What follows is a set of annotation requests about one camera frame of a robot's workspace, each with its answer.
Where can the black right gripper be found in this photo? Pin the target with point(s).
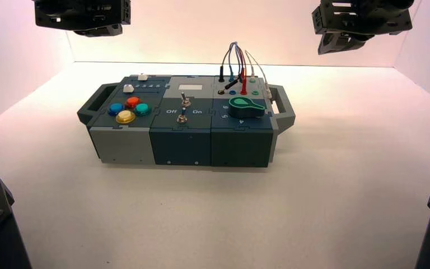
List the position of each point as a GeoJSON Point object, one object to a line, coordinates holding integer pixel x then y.
{"type": "Point", "coordinates": [367, 20]}

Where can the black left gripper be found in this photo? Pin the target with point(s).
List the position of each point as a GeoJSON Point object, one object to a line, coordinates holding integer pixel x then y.
{"type": "Point", "coordinates": [81, 13]}

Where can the green pointer knob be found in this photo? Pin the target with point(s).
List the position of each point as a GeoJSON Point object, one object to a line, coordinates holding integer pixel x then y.
{"type": "Point", "coordinates": [242, 107]}

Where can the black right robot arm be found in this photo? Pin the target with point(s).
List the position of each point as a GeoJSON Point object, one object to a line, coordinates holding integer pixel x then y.
{"type": "Point", "coordinates": [389, 3]}

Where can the white slider cap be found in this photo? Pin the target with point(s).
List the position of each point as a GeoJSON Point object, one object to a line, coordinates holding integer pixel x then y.
{"type": "Point", "coordinates": [143, 77]}
{"type": "Point", "coordinates": [128, 88]}

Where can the red round push button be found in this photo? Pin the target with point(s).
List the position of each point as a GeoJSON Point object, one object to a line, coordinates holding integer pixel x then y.
{"type": "Point", "coordinates": [133, 102]}

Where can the blue round push button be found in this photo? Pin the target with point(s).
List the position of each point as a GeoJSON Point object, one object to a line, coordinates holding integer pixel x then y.
{"type": "Point", "coordinates": [116, 108]}

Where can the green round push button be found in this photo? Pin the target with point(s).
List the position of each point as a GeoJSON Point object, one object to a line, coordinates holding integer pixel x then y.
{"type": "Point", "coordinates": [142, 109]}

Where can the yellow round push button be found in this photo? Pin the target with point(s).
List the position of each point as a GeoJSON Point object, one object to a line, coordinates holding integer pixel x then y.
{"type": "Point", "coordinates": [125, 117]}

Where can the white rectangular display label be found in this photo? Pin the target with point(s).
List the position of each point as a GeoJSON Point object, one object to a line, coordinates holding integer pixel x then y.
{"type": "Point", "coordinates": [190, 88]}

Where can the grey and teal task box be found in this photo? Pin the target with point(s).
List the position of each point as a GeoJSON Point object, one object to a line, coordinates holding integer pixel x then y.
{"type": "Point", "coordinates": [179, 144]}

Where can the metal toggle switch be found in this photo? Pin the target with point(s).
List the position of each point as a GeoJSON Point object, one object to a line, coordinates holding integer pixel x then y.
{"type": "Point", "coordinates": [181, 118]}
{"type": "Point", "coordinates": [184, 101]}

